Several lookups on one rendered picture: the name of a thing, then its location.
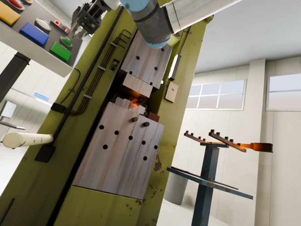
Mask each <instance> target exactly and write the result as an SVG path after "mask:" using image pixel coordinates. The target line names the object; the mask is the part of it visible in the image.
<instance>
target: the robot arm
mask: <svg viewBox="0 0 301 226"><path fill-rule="evenodd" d="M239 1H241V0H173V1H171V2H169V3H166V4H164V5H162V6H161V7H160V6H159V3H158V1H157V0H91V1H90V2H89V3H88V2H87V3H83V6H82V7H80V6H78V8H77V9H75V11H74V12H73V15H72V23H71V29H70V34H71V38H72V39H79V40H81V39H82V38H83V37H85V36H87V35H89V34H90V35H91V36H92V35H93V34H94V33H95V32H96V31H97V30H98V28H99V27H100V25H101V21H102V19H101V15H102V14H103V13H104V12H105V11H108V12H110V11H111V10H116V9H117V8H118V7H119V5H120V6H124V7H125V8H126V9H127V11H128V12H129V14H130V16H131V18H132V19H133V20H134V22H135V24H136V26H137V28H138V29H139V31H140V33H141V34H142V36H143V39H144V41H145V42H146V43H147V45H148V46H149V47H150V48H161V47H163V46H164V45H166V44H167V43H168V42H169V41H170V38H171V35H173V34H175V33H176V32H178V31H180V30H182V29H184V28H186V27H188V26H190V25H192V24H194V23H197V22H198V21H200V20H202V19H204V18H206V17H209V16H211V15H213V14H215V13H217V12H219V11H221V10H223V9H225V8H227V7H229V6H231V5H233V4H235V3H237V2H239ZM79 26H81V27H82V30H80V31H79V32H78V33H75V32H76V31H77V29H78V27H79Z"/></svg>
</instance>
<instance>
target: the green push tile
mask: <svg viewBox="0 0 301 226"><path fill-rule="evenodd" d="M49 51H51V52H52V53H54V54H55V55H57V56H58V57H59V58H61V59H62V60H64V61H65V62H68V61H69V58H70V56H71V52H70V51H69V50H67V49H66V48H64V47H63V46H62V45H60V44H59V43H57V42H56V41H55V42H54V44H53V45H52V47H51V48H50V50H49Z"/></svg>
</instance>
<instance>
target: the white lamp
mask: <svg viewBox="0 0 301 226"><path fill-rule="evenodd" d="M38 23H39V24H40V25H41V26H42V27H44V28H46V29H49V25H48V24H47V23H46V22H45V21H43V20H40V19H39V20H38Z"/></svg>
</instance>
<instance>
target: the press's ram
mask: <svg viewBox="0 0 301 226"><path fill-rule="evenodd" d="M171 51H172V46H170V45H169V44H166V45H164V46H163V47H161V48H150V47H149V46H148V45H147V43H146V42H145V41H144V39H143V36H142V34H141V33H140V31H139V30H138V31H137V33H136V35H135V37H134V39H133V41H132V43H131V45H130V48H129V50H128V52H127V54H126V56H125V58H124V60H123V63H122V65H121V67H120V69H119V72H118V74H117V76H116V78H115V81H114V83H113V85H112V87H111V89H112V90H114V91H116V90H117V89H118V87H119V85H120V84H121V82H122V81H123V79H124V78H125V76H126V74H127V73H129V74H131V75H133V76H134V77H136V78H138V79H140V80H142V81H144V82H146V83H148V84H150V85H152V86H153V88H152V91H151V94H153V93H154V92H156V91H157V90H159V87H160V85H162V84H163V81H162V79H163V75H164V72H165V70H166V67H167V64H168V60H169V57H170V55H171Z"/></svg>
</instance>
